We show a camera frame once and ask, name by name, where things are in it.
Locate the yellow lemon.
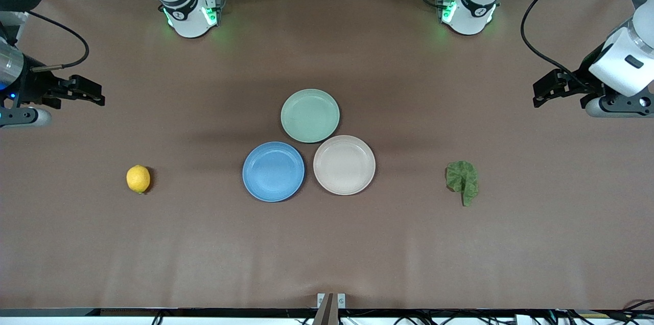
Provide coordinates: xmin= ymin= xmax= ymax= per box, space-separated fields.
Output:
xmin=126 ymin=165 xmax=151 ymax=194

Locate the metal table bracket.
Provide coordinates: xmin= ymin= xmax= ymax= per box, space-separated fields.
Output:
xmin=313 ymin=293 xmax=346 ymax=325

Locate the beige plate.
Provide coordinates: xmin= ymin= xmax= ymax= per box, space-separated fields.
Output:
xmin=313 ymin=135 xmax=377 ymax=196

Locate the pale green plate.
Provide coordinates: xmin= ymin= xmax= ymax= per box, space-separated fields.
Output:
xmin=281 ymin=89 xmax=341 ymax=144

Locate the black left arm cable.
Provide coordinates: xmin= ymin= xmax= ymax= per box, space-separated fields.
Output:
xmin=520 ymin=0 xmax=634 ymax=91

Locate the blue plate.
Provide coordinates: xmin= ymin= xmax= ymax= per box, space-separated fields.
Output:
xmin=242 ymin=142 xmax=306 ymax=203

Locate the green lettuce leaf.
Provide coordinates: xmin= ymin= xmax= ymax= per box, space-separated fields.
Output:
xmin=446 ymin=160 xmax=479 ymax=207

